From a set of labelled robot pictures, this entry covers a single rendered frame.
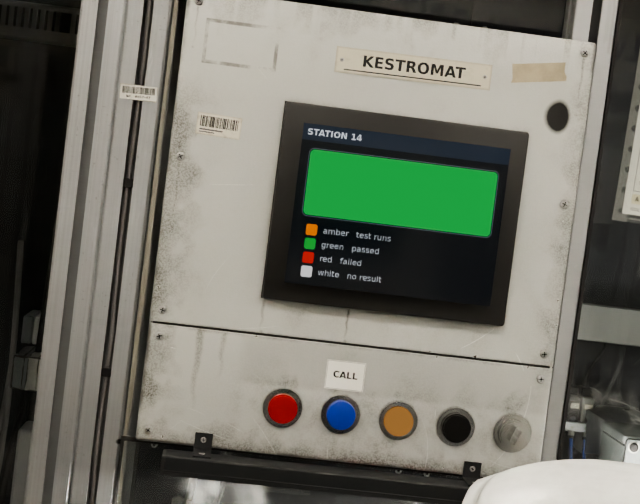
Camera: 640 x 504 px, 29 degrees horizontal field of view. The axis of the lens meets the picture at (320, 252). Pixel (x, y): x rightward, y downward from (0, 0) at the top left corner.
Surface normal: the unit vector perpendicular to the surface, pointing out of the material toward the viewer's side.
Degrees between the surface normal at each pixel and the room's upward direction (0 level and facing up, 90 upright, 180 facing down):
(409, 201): 90
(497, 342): 90
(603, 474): 15
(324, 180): 90
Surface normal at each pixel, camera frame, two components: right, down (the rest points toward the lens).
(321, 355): 0.07, 0.06
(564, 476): -0.19, -0.90
